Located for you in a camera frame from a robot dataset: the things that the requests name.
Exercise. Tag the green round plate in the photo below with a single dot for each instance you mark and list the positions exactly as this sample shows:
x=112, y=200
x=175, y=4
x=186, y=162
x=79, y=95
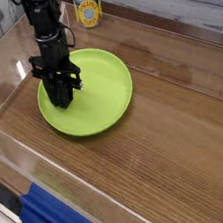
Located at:
x=104, y=99

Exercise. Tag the yellow pineapple can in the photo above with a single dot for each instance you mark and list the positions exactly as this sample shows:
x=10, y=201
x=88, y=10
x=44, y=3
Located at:
x=88, y=12

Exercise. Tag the clear acrylic corner bracket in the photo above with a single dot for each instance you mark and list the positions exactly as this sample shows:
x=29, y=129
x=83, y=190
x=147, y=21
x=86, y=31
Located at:
x=64, y=15

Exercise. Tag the blue plastic clamp block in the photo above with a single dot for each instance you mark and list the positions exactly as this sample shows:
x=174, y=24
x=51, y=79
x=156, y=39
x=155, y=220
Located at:
x=39, y=206

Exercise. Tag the clear acrylic enclosure wall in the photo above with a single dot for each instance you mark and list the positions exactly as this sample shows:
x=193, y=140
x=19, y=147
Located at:
x=20, y=166

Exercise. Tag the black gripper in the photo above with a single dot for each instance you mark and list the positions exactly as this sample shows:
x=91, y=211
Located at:
x=59, y=75

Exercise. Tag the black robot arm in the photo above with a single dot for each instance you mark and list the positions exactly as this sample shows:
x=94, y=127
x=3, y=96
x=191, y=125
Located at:
x=49, y=34

